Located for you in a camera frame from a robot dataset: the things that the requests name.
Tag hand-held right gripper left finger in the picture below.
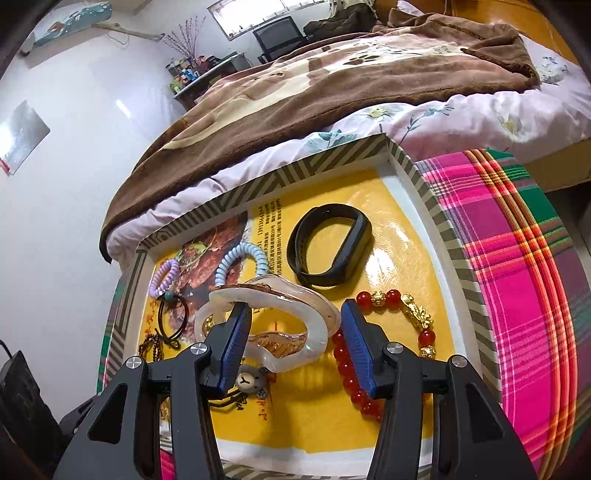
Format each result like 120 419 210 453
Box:
53 302 254 480

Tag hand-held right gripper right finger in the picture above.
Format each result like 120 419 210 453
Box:
341 299 539 480

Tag red bead bracelet gold charms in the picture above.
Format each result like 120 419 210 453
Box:
331 288 437 423

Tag clear hair claw clip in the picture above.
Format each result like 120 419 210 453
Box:
194 274 342 372

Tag black hair tie bear charm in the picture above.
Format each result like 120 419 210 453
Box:
208 362 271 411

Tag light blue spiral hair tie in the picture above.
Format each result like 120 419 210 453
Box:
215 243 269 301

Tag brown beaded bracelet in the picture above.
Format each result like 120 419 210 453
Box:
137 332 164 363

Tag purple spiral hair tie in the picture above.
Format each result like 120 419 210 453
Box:
150 259 181 298

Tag striped cardboard box yellow bottom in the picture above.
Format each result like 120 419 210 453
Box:
97 133 504 480

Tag black wristband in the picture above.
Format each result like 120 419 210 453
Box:
286 203 372 289

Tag pink green plaid cloth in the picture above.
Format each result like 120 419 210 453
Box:
413 148 583 480

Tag brown printed blanket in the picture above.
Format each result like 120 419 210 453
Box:
99 14 541 264

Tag cluttered desk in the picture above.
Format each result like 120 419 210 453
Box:
166 51 250 112

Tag row of bottles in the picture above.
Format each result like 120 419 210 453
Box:
166 53 241 93

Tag dried branches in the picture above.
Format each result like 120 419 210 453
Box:
161 16 206 61

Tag black chair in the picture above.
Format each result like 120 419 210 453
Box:
253 16 311 64

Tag dark clothing pile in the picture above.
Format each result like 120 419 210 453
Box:
302 7 384 40

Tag window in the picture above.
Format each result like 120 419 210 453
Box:
208 0 352 42

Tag wooden headboard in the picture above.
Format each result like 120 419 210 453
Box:
450 0 583 61

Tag printed air conditioner cover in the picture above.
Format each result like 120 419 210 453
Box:
32 1 114 47

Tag black hair tie green bead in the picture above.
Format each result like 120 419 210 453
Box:
157 291 204 352

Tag silver wall sheet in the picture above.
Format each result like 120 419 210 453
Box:
0 99 51 176

